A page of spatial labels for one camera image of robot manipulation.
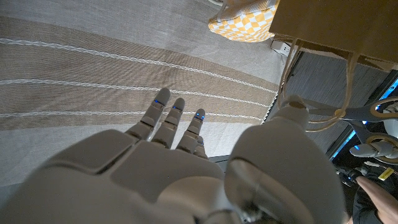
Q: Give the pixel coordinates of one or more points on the dark grey door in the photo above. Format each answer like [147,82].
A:
[323,81]

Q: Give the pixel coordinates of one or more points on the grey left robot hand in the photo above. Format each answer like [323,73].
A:
[370,149]

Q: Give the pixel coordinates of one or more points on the brown paper bag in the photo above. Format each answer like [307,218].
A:
[335,25]

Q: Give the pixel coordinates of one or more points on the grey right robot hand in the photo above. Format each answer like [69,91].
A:
[155,177]

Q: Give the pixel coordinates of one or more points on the yellow white checkered towel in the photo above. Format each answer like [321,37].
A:
[245,25]

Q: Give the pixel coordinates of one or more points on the white power strip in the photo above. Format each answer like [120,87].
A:
[280,47]

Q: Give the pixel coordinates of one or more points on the beige striped curtain backdrop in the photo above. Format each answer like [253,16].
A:
[93,62]

